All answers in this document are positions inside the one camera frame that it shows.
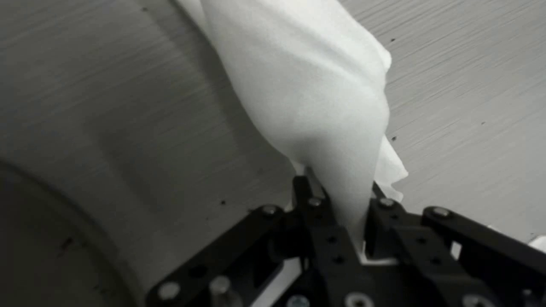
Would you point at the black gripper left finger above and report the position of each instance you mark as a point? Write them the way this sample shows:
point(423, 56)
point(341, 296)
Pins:
point(324, 249)

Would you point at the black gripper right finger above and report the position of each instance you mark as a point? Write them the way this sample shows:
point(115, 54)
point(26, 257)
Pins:
point(432, 255)

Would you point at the plain white cloth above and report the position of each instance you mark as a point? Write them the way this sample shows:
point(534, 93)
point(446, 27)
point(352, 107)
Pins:
point(307, 85)

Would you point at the black frying pan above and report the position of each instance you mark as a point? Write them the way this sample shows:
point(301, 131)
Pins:
point(45, 255)

